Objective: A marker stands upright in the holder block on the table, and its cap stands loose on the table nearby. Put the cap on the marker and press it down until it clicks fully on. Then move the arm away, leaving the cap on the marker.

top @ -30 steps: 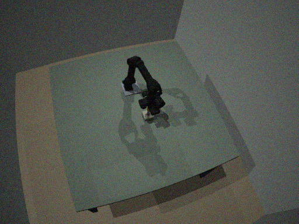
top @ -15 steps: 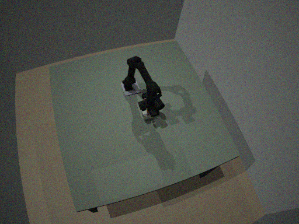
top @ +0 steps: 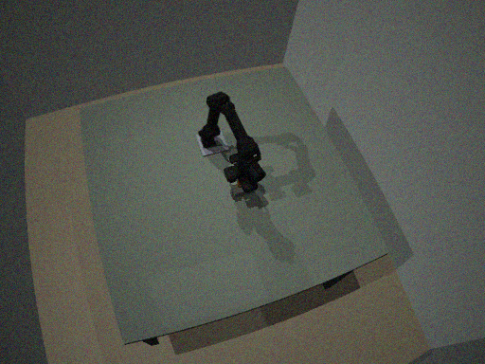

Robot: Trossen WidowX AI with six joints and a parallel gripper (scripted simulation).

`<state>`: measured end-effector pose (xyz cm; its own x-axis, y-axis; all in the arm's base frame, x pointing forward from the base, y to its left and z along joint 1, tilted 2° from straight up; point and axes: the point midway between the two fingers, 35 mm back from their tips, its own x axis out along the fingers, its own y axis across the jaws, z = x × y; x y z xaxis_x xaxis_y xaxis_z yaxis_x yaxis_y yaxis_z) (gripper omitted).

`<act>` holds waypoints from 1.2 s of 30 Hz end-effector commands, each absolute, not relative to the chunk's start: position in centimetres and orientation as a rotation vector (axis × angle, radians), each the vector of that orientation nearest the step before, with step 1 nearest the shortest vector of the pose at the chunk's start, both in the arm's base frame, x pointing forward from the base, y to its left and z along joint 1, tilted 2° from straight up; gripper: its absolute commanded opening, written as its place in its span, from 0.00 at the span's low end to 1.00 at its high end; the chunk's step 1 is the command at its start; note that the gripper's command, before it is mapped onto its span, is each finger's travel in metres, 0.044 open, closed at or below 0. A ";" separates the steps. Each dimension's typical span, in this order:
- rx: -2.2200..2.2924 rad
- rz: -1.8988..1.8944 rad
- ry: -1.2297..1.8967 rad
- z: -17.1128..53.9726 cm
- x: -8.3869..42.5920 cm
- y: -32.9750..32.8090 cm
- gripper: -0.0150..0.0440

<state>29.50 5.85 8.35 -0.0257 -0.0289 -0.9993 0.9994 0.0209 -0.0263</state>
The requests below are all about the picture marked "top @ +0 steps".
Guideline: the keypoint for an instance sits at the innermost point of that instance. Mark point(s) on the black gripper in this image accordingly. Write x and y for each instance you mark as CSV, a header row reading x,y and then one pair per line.
x,y
247,182

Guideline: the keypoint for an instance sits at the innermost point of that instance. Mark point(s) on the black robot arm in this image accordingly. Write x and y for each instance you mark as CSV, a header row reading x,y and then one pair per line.
x,y
246,145

